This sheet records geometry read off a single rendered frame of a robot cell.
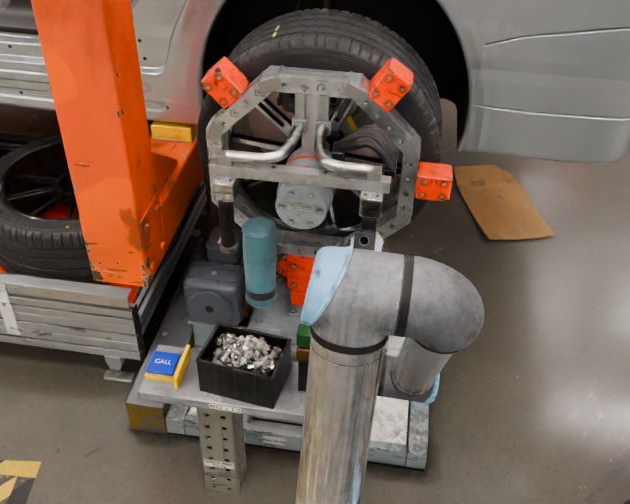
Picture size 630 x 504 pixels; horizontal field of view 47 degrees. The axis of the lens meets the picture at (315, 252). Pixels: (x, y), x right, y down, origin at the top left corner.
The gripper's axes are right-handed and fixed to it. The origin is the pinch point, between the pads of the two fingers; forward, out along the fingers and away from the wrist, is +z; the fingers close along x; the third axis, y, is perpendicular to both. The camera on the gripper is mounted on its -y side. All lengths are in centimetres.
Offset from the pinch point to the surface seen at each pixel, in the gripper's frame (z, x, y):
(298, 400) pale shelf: -21.9, -12.7, 38.1
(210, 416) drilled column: -23, -36, 48
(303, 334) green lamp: -19.4, -12.2, 17.1
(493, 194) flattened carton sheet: 147, 49, 82
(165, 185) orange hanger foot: 31, -62, 15
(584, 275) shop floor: 97, 83, 83
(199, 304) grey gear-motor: 19, -51, 50
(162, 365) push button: -19, -48, 35
